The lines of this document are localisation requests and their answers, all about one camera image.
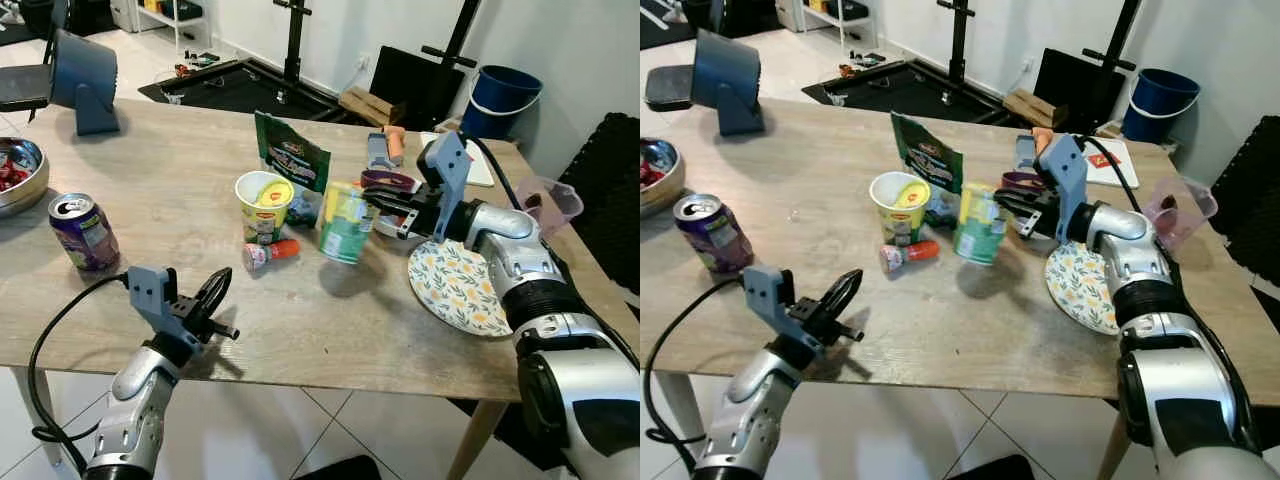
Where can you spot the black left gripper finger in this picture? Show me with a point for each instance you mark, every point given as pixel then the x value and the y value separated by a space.
pixel 217 292
pixel 225 331
pixel 843 293
pixel 848 333

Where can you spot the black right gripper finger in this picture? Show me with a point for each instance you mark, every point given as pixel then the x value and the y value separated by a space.
pixel 1013 220
pixel 1018 197
pixel 392 196
pixel 392 220

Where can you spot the green yellow-lid noodle cup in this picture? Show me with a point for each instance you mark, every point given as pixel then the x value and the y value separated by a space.
pixel 345 230
pixel 978 232

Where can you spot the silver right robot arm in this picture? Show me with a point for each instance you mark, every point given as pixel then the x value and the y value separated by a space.
pixel 1190 380
pixel 580 380

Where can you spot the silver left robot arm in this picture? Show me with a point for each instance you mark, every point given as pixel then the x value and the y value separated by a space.
pixel 140 400
pixel 750 400

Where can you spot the purple cup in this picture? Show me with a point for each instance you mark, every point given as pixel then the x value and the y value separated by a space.
pixel 1022 181
pixel 390 180

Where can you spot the small orange-capped spice bottle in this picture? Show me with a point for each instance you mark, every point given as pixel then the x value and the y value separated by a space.
pixel 910 256
pixel 272 254

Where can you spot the light wooden dining table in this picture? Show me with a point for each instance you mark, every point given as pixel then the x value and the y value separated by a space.
pixel 300 320
pixel 950 330

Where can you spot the white cutting board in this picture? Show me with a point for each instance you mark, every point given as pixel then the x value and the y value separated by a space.
pixel 482 168
pixel 1125 175

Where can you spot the floral print plate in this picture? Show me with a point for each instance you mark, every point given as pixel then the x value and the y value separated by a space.
pixel 1085 290
pixel 455 290

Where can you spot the red card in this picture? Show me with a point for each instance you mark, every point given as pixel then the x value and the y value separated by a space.
pixel 1108 158

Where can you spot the opened white noodle cup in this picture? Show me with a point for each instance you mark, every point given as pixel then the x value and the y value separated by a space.
pixel 895 218
pixel 262 215

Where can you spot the green snack bag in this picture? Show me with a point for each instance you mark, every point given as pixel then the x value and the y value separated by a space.
pixel 295 155
pixel 930 155

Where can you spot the black flat panel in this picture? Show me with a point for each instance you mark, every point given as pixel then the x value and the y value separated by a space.
pixel 1070 88
pixel 405 85

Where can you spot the purple drink can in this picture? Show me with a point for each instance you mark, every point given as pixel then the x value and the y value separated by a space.
pixel 88 240
pixel 718 242

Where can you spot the clear pink measuring jug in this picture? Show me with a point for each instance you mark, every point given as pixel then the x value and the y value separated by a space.
pixel 560 205
pixel 1190 210

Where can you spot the blue bucket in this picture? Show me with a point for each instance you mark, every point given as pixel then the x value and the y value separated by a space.
pixel 1158 105
pixel 500 100

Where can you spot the black metal stand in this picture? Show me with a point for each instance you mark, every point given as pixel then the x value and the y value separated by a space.
pixel 293 50
pixel 957 50
pixel 1120 35
pixel 460 35

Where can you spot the black gym floor mat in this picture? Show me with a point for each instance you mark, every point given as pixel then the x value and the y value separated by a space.
pixel 230 85
pixel 890 88

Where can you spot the black foam mat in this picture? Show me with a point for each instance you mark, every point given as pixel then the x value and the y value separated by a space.
pixel 1250 200
pixel 600 200

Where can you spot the steel bowl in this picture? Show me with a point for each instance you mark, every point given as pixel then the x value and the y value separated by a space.
pixel 25 200
pixel 665 200

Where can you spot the red cherries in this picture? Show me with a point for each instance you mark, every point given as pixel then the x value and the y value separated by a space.
pixel 650 175
pixel 12 175

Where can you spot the dark blue desk fan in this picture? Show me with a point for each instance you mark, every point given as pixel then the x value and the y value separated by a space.
pixel 728 80
pixel 85 80

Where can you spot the white shelf unit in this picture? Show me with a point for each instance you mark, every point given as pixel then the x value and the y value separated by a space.
pixel 835 12
pixel 170 15

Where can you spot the black chair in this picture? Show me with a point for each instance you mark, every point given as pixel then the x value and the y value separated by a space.
pixel 668 88
pixel 22 88

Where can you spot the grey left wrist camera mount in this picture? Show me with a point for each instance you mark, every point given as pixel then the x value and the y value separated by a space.
pixel 150 295
pixel 768 295

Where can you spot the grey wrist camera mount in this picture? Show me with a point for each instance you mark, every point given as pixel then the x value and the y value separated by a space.
pixel 1068 170
pixel 448 165
pixel 768 295
pixel 150 295

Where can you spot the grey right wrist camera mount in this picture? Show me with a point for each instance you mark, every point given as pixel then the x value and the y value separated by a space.
pixel 1068 170
pixel 448 165

